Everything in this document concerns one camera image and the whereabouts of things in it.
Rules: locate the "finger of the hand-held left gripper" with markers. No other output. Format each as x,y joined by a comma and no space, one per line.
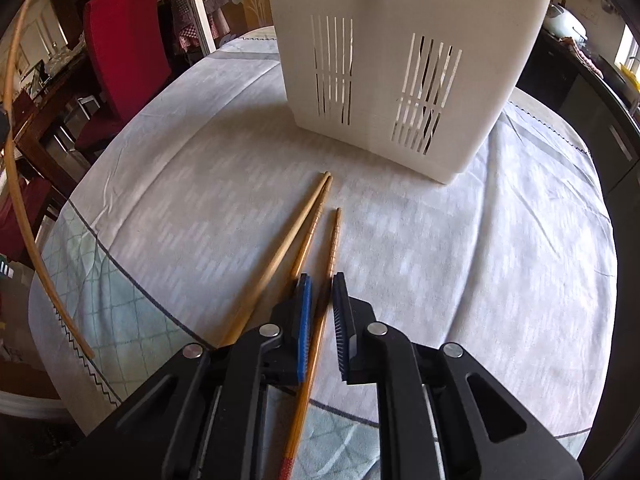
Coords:
3,122

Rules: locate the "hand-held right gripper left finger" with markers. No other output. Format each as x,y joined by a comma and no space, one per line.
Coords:
304,330

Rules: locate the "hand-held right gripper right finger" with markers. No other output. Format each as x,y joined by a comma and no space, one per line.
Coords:
342,330

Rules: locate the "white plastic utensil holder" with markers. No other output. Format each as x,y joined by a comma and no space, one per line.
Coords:
380,60

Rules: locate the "cluttered wooden dining table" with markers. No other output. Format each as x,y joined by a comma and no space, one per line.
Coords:
45,95

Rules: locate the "red chair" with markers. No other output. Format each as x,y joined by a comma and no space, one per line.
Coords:
20,215
125,50

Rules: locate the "pale checked tablecloth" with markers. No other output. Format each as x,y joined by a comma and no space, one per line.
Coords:
450,260

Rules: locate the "checked hanging apron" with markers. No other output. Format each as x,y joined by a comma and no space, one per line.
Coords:
192,5

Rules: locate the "dark lower side cabinets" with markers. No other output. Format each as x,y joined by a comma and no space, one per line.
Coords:
590,110

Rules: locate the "pink cloth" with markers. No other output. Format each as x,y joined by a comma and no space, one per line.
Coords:
587,55

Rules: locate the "white rice cooker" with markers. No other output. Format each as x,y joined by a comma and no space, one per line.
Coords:
565,22

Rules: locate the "kitchen window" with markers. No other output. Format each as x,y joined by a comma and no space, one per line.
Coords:
629,50

